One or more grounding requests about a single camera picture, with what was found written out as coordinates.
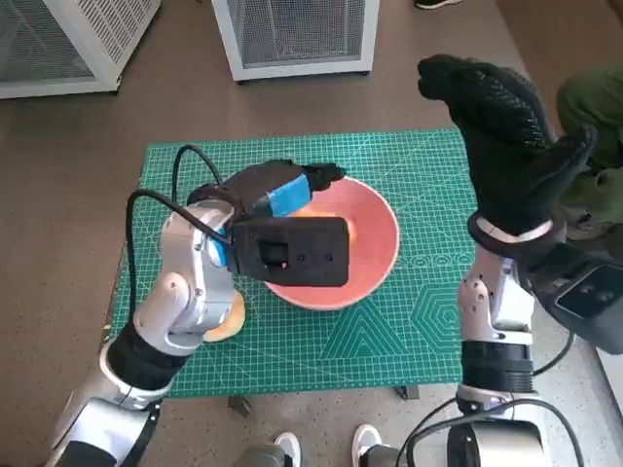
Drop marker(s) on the large white mesh cabinet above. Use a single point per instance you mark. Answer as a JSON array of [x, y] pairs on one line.
[[58, 48]]

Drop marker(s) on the grey leg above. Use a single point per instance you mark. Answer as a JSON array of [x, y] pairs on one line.
[[387, 457]]

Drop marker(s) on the white shoe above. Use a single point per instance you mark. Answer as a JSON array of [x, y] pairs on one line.
[[288, 447], [365, 442]]

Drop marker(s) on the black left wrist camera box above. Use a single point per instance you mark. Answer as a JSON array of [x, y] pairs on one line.
[[302, 253]]

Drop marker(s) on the pink bowl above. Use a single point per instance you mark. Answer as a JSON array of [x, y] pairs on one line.
[[375, 233]]

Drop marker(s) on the small white mesh cabinet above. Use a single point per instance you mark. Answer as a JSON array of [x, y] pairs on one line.
[[297, 34]]

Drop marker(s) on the white side table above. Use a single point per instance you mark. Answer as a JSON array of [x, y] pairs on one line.
[[612, 374]]

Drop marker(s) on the rectangular striped toy bread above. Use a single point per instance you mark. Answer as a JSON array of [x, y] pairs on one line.
[[316, 211]]

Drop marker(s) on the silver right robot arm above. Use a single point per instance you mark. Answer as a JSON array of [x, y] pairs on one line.
[[487, 306]]

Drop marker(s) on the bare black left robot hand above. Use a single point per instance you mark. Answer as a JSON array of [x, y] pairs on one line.
[[263, 190]]

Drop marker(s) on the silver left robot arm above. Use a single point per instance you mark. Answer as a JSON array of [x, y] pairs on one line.
[[190, 301]]

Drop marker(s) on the black table bracket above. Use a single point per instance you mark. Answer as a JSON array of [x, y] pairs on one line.
[[408, 392], [239, 405]]

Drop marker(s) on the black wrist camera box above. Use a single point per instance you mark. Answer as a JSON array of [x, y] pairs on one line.
[[302, 253], [584, 292]]

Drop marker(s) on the person's black shoe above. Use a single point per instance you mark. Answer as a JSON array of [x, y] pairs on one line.
[[438, 4]]

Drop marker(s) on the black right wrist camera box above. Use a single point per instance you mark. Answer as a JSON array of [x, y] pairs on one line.
[[584, 292]]

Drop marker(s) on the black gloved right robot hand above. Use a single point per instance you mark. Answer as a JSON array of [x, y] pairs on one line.
[[511, 160]]

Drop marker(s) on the green cutting mat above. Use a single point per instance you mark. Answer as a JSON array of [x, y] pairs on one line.
[[302, 350]]

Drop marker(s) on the round toy bread bun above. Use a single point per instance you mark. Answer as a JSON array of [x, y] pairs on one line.
[[233, 321]]

